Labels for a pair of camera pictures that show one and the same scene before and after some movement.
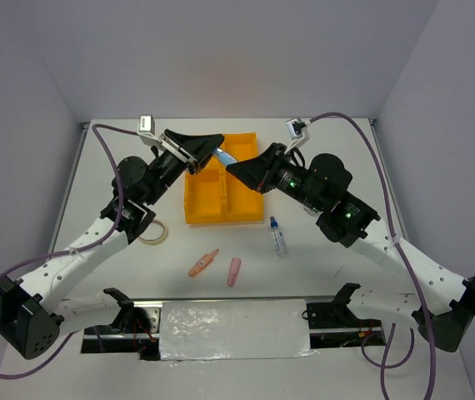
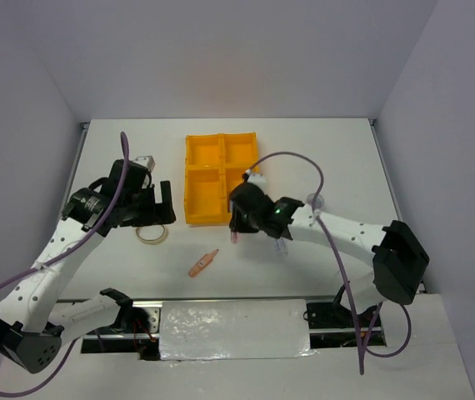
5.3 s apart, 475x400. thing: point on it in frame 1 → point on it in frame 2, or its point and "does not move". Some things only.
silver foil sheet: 234,329 does not move
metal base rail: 332,324 does not move
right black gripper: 259,172 → 237,223
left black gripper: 187,150 → 158,213
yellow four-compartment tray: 214,195 does not move
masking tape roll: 159,241 does not move
